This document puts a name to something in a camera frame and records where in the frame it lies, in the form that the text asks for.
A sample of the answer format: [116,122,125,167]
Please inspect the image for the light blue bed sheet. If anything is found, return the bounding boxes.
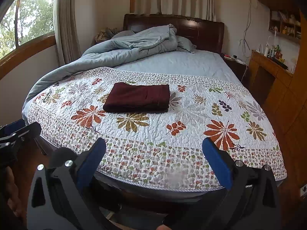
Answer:
[116,50,241,85]

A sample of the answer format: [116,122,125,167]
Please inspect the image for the floral white quilt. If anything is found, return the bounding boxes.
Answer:
[23,67,287,192]

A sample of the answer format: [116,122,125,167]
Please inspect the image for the wooden wall shelf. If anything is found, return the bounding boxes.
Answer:
[268,9,301,44]

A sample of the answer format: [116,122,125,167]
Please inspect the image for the dark wooden nightstand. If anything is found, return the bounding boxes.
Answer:
[221,54,248,82]

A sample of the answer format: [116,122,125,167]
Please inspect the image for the grey blue pillow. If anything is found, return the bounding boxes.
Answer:
[176,35,196,53]

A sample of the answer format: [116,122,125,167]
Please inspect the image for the grey blue duvet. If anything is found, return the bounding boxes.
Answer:
[22,24,177,118]

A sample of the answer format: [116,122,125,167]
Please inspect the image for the side window curtain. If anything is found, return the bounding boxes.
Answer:
[53,0,81,66]

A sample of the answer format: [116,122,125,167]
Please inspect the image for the maroon pants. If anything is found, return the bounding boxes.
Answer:
[103,82,170,113]

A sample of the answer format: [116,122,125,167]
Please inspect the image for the wooden window frame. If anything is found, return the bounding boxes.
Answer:
[1,0,55,78]

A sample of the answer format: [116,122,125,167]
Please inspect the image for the white cable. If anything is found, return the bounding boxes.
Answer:
[238,0,255,82]

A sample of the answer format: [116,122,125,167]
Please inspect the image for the person's left hand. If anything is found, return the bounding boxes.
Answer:
[5,167,22,217]

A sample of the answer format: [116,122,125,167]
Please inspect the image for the dark wooden headboard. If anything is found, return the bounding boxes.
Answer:
[123,14,225,54]

